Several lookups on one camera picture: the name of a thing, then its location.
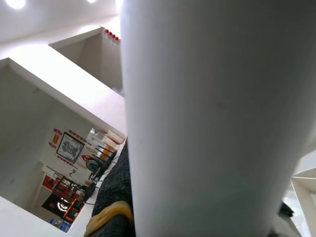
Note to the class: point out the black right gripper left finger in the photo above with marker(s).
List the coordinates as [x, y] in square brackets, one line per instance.
[116, 190]

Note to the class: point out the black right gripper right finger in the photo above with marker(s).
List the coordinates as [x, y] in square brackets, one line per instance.
[286, 209]

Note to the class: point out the white plastic table leg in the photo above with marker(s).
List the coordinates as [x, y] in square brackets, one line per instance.
[209, 111]

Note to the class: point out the yellow rubber band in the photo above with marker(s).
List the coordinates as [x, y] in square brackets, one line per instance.
[116, 207]

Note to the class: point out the cardboard box stack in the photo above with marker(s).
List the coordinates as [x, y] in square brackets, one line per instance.
[111, 139]

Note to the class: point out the black framed picture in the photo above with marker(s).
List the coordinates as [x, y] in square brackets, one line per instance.
[70, 148]

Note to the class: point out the blue box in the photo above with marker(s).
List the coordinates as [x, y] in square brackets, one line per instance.
[60, 225]

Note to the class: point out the red white shelf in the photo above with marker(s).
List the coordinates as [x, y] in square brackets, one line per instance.
[47, 182]

